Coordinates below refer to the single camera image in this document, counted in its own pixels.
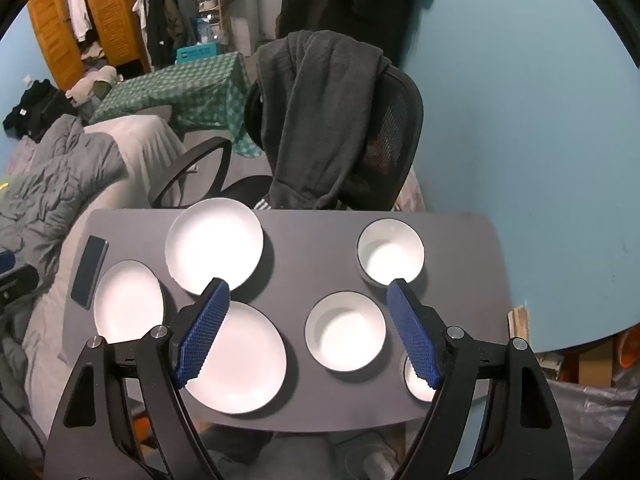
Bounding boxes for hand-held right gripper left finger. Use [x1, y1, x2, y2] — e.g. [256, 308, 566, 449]
[44, 277, 231, 480]

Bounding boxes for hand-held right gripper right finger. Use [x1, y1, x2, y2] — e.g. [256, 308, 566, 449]
[386, 278, 573, 480]

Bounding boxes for white plate with dark rim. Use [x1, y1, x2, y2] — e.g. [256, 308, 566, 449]
[165, 198, 265, 295]
[93, 260, 166, 343]
[184, 301, 288, 415]

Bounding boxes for white ribbed bowl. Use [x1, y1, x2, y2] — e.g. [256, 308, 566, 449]
[304, 291, 387, 373]
[357, 218, 426, 285]
[403, 352, 437, 403]

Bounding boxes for dark smartphone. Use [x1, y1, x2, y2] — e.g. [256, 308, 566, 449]
[70, 235, 109, 310]

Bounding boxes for grey duvet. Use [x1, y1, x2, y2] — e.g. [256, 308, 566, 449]
[0, 114, 129, 411]

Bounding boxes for wooden plank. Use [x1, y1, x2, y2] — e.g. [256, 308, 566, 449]
[507, 304, 532, 347]

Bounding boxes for black bag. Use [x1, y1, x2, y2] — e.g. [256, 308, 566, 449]
[2, 79, 77, 142]

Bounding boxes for brown cardboard boxes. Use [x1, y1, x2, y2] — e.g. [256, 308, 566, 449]
[534, 339, 622, 387]

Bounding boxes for white pillow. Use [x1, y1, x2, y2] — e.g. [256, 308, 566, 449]
[82, 114, 189, 209]

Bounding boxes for grey plastic sheet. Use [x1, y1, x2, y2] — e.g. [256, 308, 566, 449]
[544, 374, 637, 480]

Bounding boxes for pile of pale clothes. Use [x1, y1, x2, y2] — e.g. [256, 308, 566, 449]
[65, 42, 122, 107]

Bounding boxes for black mesh office chair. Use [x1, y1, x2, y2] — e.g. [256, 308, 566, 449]
[150, 30, 426, 212]

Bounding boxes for orange container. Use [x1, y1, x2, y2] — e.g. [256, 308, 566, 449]
[616, 331, 640, 369]

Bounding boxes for green checked tablecloth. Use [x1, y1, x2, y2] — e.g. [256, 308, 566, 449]
[90, 52, 264, 159]

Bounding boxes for dark grey hoodie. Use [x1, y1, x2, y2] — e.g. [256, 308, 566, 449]
[256, 30, 393, 211]

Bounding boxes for white hanging shirt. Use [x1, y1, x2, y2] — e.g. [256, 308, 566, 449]
[65, 0, 94, 44]

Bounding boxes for wooden louvred wardrobe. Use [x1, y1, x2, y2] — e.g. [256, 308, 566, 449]
[27, 0, 153, 92]

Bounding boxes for teal plastic box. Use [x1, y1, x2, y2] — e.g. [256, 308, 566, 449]
[176, 42, 222, 64]

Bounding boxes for dark hanging clothes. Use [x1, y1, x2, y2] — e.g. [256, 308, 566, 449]
[144, 0, 202, 69]

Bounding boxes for white door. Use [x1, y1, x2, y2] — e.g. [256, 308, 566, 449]
[239, 0, 286, 56]

